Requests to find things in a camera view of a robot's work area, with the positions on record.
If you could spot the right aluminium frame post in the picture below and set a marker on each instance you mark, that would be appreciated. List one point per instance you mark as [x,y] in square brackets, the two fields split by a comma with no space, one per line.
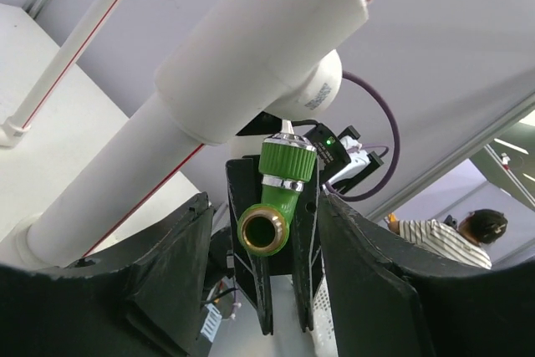
[483,137]

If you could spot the person in striped shirt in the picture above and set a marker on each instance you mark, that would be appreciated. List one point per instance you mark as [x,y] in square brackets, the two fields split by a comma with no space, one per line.
[464,243]

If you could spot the white pipe assembly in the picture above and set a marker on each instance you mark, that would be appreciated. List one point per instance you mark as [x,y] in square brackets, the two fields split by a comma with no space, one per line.
[243,58]

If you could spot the right white cable duct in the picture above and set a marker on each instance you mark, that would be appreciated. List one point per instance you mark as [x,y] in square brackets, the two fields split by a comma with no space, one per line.
[323,334]

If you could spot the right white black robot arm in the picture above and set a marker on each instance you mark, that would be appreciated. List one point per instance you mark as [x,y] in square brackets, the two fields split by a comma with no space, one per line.
[342,163]

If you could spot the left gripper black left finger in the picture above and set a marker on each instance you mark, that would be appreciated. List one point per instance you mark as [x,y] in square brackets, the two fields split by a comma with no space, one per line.
[139,297]

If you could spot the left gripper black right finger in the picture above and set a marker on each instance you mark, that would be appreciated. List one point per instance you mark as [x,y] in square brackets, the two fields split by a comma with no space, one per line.
[389,297]

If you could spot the green water faucet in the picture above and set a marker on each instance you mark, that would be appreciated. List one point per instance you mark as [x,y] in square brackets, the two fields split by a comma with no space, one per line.
[286,164]

